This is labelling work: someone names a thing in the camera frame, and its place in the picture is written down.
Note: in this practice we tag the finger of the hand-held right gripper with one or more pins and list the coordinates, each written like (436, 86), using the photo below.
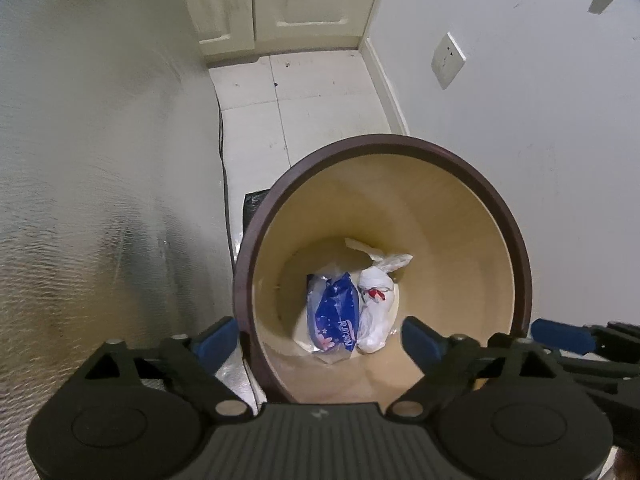
(605, 376)
(560, 336)

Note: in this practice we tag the blue printed plastic packet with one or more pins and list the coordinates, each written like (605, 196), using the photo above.
(335, 315)

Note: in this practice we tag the knotted white plastic bag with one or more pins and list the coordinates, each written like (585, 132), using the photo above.
(374, 322)

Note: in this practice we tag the white wall socket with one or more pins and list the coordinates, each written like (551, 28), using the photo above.
(447, 60)

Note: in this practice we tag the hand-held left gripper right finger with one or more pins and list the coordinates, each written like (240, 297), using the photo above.
(421, 339)

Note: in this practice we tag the silver foil cover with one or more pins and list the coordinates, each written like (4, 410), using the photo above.
(100, 160)

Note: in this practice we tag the beige bin with brown rim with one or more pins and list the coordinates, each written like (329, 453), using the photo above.
(450, 210)

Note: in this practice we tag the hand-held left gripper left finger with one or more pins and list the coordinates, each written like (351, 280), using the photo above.
(221, 336)

